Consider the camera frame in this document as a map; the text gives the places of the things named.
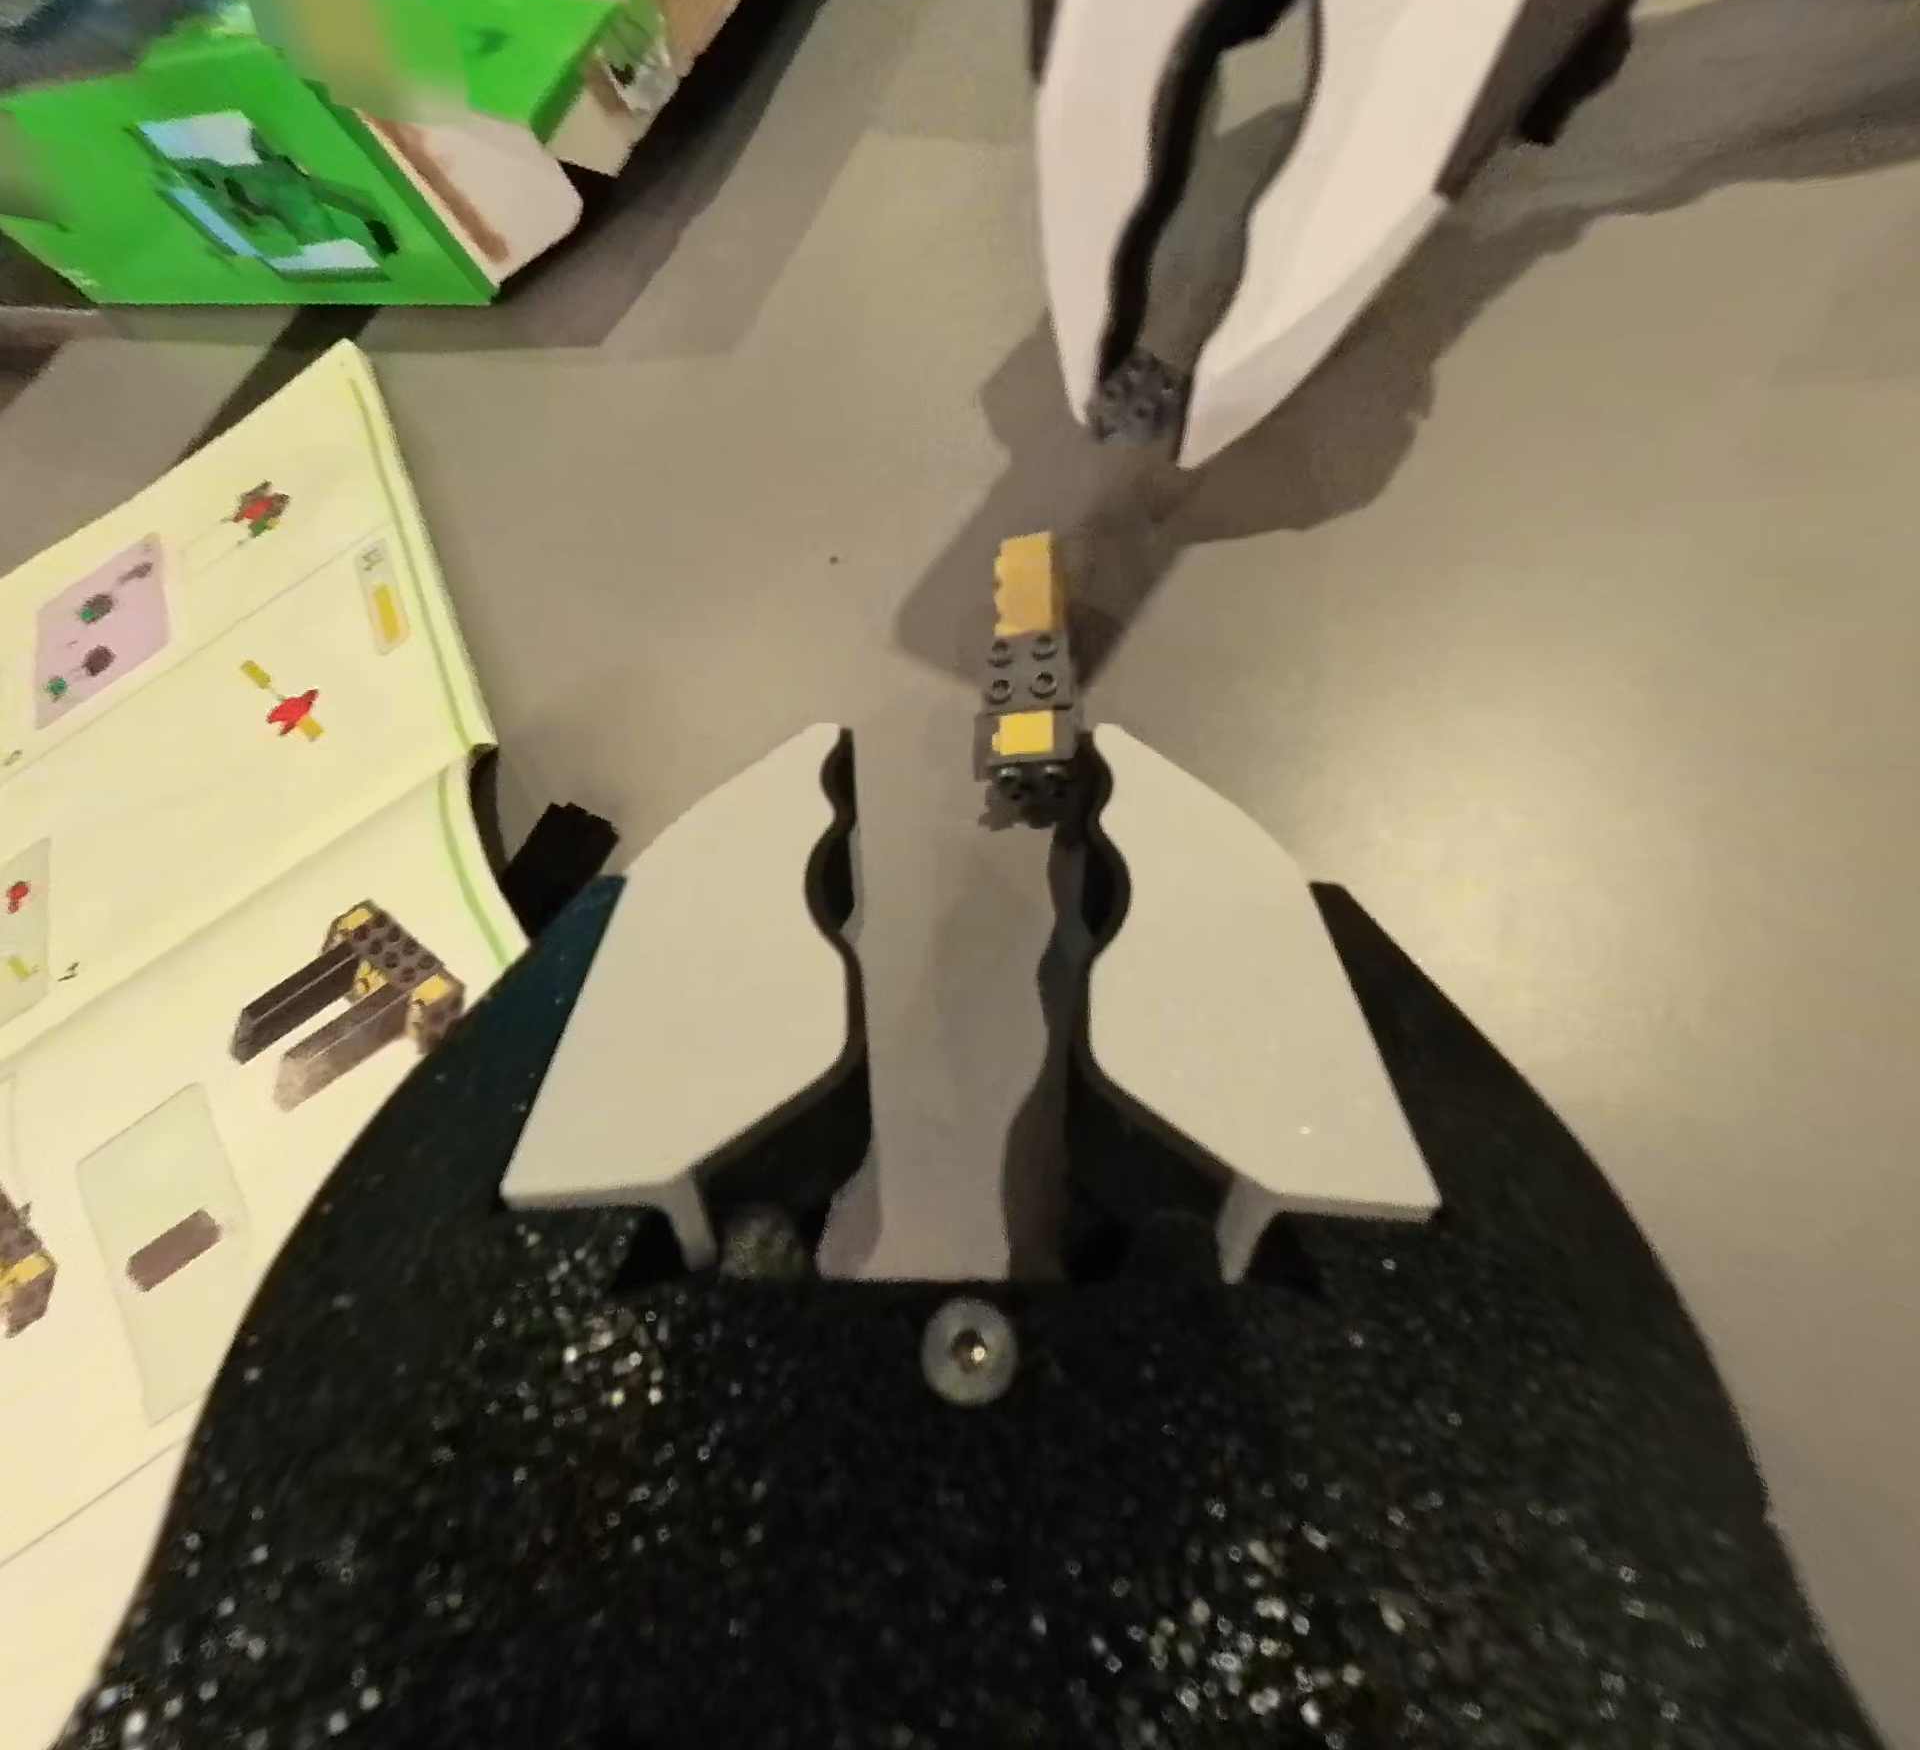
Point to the green cardboard toy box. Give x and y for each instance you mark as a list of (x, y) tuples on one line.
[(105, 235)]

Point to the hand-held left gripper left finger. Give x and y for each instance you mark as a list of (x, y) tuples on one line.
[(704, 1001)]

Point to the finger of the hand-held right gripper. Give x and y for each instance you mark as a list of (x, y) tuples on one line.
[(1380, 131), (1125, 11)]

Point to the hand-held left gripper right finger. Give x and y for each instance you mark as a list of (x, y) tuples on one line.
[(1245, 1030)]

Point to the dark grey brick yellow tile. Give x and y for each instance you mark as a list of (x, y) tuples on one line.
[(1029, 731)]

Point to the grey desk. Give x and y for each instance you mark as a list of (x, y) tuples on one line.
[(1574, 731)]

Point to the yellow and grey brick assembly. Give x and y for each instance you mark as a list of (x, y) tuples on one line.
[(1136, 397)]

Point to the black long brick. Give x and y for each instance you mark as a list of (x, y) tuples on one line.
[(555, 865)]

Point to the open instruction booklet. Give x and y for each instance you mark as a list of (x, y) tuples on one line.
[(180, 805)]

